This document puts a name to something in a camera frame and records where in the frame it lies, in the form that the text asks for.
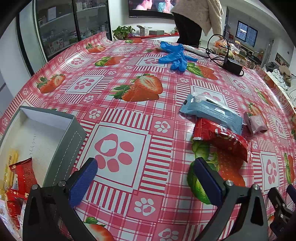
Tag green potted plant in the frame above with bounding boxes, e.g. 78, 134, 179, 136
112, 26, 135, 40

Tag black cable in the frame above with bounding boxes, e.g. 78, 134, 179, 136
205, 34, 245, 77

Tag black power adapter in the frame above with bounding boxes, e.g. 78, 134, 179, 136
222, 57, 244, 76

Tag red white tv console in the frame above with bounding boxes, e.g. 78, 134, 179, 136
132, 33, 179, 43

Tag red gold candy packet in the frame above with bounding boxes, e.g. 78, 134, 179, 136
9, 157, 37, 194

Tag person in beige sweater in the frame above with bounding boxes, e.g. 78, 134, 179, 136
171, 0, 223, 47

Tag pink strawberry tablecloth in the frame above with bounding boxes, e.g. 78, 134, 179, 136
1, 32, 295, 240

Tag red snack packet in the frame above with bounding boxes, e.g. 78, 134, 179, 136
193, 118, 252, 163

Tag white sofa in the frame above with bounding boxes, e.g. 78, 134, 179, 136
265, 62, 295, 108

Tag glass display cabinet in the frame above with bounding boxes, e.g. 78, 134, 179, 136
16, 0, 112, 76

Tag cluttered coffee table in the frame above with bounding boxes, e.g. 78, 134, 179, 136
210, 40, 264, 69

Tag blue snack packet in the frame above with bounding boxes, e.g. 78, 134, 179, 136
180, 92, 243, 135

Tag blue rubber gloves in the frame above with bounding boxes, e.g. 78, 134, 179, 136
158, 41, 198, 72

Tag white nougat packet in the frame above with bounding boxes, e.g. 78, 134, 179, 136
0, 200, 23, 241

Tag pink snack packet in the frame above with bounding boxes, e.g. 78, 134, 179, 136
243, 112, 268, 135

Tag grey white tray box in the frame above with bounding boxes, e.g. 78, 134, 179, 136
0, 105, 87, 241

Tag yellow snack bar packet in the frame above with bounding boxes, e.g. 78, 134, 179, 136
0, 148, 20, 197

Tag wall television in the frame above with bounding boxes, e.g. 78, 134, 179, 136
128, 0, 179, 19

